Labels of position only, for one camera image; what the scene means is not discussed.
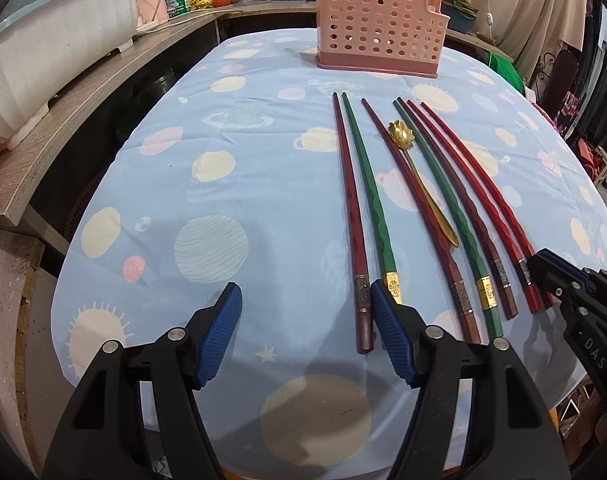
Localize green cloth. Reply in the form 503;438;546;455
486;42;527;94

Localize green chopstick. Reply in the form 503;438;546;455
392;99;504;339
341;92;405;307

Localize pink perforated utensil basket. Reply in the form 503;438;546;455
315;0;449;79

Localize gold flower spoon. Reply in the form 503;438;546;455
387;120;460;248

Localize white tub with blue rim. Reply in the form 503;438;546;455
0;0;140;153

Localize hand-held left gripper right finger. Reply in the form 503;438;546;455
371;280;571;480

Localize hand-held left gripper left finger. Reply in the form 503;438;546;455
42;282;244;480

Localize wooden stool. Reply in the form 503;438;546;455
577;139;607;186

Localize rack of hanging clothes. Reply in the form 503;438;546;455
581;0;607;191

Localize pink floral cloth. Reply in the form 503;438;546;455
526;89;581;138

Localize blue planter with plant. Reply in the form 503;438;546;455
436;0;480;36

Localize blue planet print tablecloth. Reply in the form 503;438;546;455
51;27;607;471

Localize red chopstick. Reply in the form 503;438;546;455
361;97;483;346
420;101;554;315
406;99;519;321
332;91;375;354

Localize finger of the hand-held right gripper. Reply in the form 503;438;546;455
527;247;607;302
526;259;595;312

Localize beige curtain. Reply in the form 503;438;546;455
466;0;589;77

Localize dark metal chair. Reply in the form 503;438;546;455
533;50;580;111

